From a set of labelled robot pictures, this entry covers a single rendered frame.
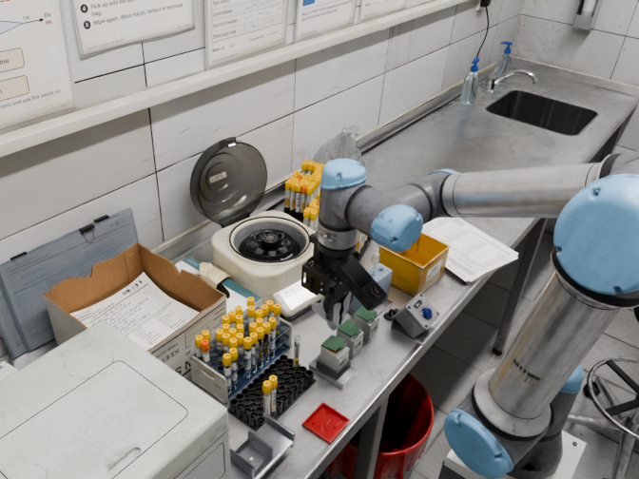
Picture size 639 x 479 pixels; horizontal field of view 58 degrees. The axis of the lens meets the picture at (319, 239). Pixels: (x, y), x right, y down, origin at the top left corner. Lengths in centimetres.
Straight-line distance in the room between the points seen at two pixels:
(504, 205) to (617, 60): 241
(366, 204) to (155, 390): 42
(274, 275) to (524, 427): 66
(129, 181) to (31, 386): 63
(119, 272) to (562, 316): 97
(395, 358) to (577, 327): 63
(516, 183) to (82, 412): 68
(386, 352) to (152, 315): 52
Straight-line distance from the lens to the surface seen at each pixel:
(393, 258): 147
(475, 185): 94
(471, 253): 167
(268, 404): 113
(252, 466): 104
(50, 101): 123
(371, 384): 126
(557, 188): 87
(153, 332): 128
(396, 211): 91
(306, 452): 114
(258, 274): 133
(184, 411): 82
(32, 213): 129
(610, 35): 327
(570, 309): 75
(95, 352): 92
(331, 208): 99
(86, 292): 136
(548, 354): 80
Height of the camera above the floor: 181
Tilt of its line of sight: 34 degrees down
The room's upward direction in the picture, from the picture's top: 4 degrees clockwise
